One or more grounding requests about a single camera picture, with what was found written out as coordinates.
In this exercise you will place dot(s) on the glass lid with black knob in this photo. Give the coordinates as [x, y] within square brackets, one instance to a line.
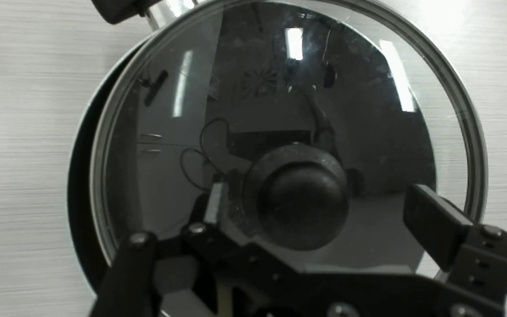
[299, 194]

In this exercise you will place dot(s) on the black cooking pot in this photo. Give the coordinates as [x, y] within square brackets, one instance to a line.
[82, 187]

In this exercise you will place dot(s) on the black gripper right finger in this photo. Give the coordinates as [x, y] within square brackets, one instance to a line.
[457, 239]

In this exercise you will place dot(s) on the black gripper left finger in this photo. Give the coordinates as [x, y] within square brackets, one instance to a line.
[141, 264]

